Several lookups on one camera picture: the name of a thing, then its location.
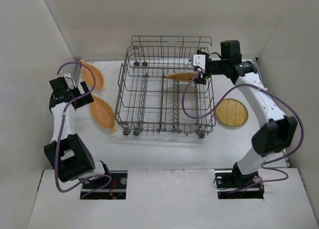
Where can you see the fish-shaped wicker plate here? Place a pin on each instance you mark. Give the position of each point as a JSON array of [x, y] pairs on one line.
[[103, 113], [89, 72]]

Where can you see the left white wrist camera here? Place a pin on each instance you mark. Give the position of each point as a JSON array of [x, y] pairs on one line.
[[69, 80]]

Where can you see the square orange wicker plate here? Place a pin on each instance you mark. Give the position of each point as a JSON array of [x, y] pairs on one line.
[[182, 77]]

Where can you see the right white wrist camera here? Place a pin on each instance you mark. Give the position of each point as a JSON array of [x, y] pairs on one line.
[[198, 62]]

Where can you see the round yellow-green wicker plate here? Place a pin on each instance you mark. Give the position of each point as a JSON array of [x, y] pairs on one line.
[[232, 113]]

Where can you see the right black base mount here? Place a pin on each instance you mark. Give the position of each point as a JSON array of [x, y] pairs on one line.
[[250, 187]]

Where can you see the grey wire dish rack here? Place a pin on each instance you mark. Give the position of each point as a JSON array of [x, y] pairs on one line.
[[150, 102]]

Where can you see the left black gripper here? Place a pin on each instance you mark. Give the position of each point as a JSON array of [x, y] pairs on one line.
[[85, 95]]

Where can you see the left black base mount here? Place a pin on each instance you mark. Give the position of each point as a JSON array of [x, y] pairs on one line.
[[115, 190]]

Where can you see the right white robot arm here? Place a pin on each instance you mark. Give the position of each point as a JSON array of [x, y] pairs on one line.
[[276, 128]]

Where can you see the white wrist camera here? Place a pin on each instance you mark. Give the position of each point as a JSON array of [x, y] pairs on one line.
[[198, 62], [69, 80]]

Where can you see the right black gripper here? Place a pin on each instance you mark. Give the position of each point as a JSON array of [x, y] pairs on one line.
[[202, 71]]

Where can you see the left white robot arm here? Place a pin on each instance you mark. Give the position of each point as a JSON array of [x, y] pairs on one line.
[[67, 153]]

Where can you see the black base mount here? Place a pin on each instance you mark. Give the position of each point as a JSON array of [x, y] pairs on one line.
[[250, 187], [115, 190]]

